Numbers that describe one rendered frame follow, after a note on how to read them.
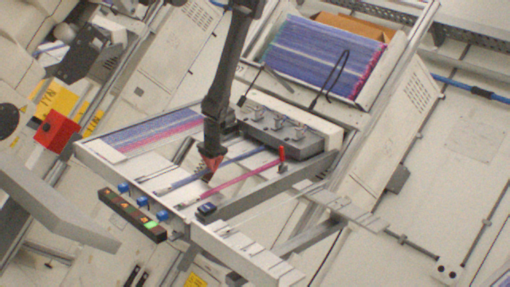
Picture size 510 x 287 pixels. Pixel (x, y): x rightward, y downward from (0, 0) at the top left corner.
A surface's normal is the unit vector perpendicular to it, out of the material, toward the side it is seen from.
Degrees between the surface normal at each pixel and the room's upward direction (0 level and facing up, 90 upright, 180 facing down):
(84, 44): 90
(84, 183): 90
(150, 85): 90
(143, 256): 90
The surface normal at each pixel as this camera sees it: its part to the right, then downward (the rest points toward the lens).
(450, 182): -0.51, -0.40
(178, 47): 0.69, 0.35
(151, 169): 0.02, -0.88
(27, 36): 0.79, 0.44
